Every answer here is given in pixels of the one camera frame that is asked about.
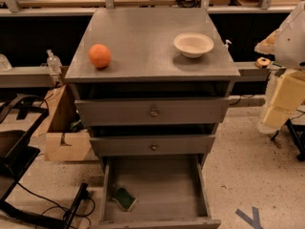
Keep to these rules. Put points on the black tripod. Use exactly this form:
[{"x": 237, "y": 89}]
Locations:
[{"x": 297, "y": 132}]

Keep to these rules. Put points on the small white spray bottle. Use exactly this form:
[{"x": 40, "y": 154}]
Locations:
[{"x": 228, "y": 43}]

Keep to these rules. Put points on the grey drawer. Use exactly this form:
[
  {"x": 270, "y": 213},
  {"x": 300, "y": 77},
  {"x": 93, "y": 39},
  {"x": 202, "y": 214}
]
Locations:
[
  {"x": 128, "y": 112},
  {"x": 169, "y": 191},
  {"x": 152, "y": 145}
]

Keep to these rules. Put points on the bottom grey drawer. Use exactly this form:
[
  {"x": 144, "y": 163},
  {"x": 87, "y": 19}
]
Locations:
[{"x": 169, "y": 191}]

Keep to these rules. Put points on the clear plastic bottle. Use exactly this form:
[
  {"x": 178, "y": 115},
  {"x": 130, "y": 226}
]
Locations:
[{"x": 53, "y": 62}]

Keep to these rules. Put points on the cardboard box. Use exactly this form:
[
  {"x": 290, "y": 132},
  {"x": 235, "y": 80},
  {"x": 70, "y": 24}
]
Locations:
[{"x": 62, "y": 141}]

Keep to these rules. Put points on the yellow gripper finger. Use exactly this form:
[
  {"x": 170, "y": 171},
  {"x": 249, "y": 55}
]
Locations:
[{"x": 283, "y": 96}]

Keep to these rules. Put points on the orange ball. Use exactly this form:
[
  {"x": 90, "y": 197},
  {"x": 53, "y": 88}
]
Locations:
[{"x": 100, "y": 56}]

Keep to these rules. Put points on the white bowl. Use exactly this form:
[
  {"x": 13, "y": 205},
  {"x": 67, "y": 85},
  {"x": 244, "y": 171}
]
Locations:
[{"x": 193, "y": 45}]

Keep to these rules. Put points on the green yellow sponge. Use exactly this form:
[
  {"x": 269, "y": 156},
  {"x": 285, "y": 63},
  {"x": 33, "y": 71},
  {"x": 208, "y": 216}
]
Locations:
[{"x": 124, "y": 199}]

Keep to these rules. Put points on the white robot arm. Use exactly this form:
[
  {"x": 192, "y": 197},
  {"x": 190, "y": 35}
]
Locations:
[{"x": 287, "y": 44}]

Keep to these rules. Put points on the grey drawer cabinet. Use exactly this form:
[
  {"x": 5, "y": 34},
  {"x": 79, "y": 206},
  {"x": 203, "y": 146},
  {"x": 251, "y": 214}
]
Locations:
[{"x": 146, "y": 65}]

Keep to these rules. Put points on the middle grey drawer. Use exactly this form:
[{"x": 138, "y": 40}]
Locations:
[{"x": 152, "y": 145}]

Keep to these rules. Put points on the top grey drawer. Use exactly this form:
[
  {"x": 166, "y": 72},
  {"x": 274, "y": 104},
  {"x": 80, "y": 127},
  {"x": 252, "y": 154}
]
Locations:
[{"x": 128, "y": 112}]

